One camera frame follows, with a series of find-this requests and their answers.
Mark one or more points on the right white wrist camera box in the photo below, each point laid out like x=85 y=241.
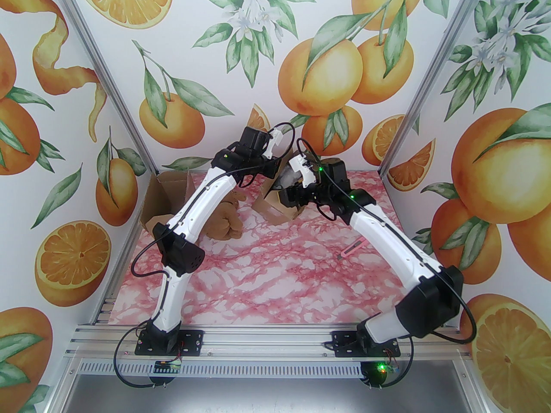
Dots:
x=303 y=169

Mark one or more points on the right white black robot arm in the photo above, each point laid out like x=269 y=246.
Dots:
x=387 y=248

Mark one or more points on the right aluminium frame post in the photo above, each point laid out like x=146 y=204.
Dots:
x=430 y=80

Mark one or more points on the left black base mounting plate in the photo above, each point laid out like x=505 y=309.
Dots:
x=191 y=342

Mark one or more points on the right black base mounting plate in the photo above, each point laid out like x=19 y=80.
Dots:
x=344 y=344

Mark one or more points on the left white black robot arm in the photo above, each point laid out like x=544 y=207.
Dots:
x=193 y=204

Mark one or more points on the brown teddy bear plush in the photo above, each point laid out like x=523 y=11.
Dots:
x=226 y=217

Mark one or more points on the aluminium frame post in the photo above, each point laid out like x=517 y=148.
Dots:
x=107 y=80
x=430 y=80

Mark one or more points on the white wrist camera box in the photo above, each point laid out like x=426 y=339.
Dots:
x=303 y=169
x=275 y=141

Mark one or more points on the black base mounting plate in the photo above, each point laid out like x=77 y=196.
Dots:
x=344 y=344
x=191 y=342

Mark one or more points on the pink utility knife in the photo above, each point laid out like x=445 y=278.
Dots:
x=353 y=248

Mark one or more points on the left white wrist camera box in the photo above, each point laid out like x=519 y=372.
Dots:
x=275 y=141

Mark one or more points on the long cardboard express box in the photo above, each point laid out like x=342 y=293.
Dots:
x=163 y=196

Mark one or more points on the perforated white metal strip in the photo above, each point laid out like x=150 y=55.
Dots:
x=258 y=369

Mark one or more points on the grey plastic wrapped item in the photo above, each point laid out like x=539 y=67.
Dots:
x=287 y=179

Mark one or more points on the left aluminium frame post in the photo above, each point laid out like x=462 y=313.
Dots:
x=107 y=80

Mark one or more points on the small circuit board green LED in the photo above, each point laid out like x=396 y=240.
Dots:
x=387 y=369

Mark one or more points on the aluminium slotted base rail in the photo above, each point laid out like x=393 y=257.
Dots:
x=267 y=342

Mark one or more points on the squat cardboard express box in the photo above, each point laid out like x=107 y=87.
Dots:
x=273 y=207

